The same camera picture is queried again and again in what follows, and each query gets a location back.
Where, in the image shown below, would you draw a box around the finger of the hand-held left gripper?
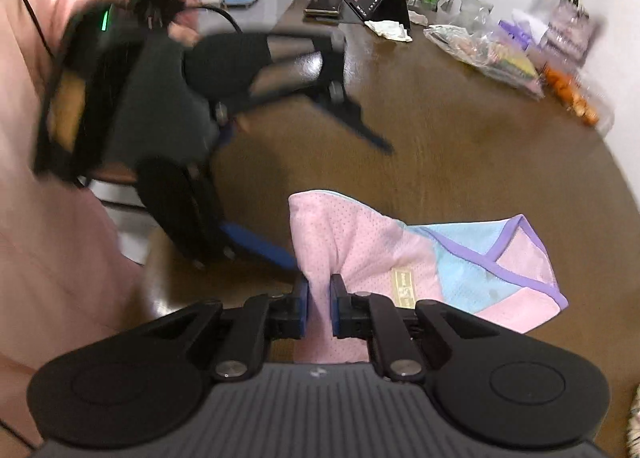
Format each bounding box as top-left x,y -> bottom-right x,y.
215,33 -> 397,157
217,219 -> 301,273

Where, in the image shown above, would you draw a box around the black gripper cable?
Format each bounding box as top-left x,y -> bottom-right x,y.
0,0 -> 243,59

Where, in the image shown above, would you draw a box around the person's left hand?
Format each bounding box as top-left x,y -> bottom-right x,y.
165,20 -> 200,48

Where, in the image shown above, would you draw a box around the purple tissue pack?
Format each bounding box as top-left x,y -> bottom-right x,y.
497,8 -> 551,51

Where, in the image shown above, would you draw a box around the person's pink jacket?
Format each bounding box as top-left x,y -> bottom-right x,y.
0,0 -> 156,446

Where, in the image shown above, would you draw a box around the crumpled white tissue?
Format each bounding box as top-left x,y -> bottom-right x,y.
364,19 -> 413,43

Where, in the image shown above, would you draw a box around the pink white textured vase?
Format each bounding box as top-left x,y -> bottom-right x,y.
545,0 -> 603,66

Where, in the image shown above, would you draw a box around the clear plastic bag of snacks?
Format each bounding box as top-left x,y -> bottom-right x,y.
424,24 -> 546,99

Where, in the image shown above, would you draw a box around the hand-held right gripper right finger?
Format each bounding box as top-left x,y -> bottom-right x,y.
329,274 -> 493,384

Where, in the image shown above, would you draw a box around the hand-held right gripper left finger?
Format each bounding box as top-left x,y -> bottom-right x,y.
145,277 -> 308,384

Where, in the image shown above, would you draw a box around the pink blue mesh vest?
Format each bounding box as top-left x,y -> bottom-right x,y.
289,189 -> 570,364

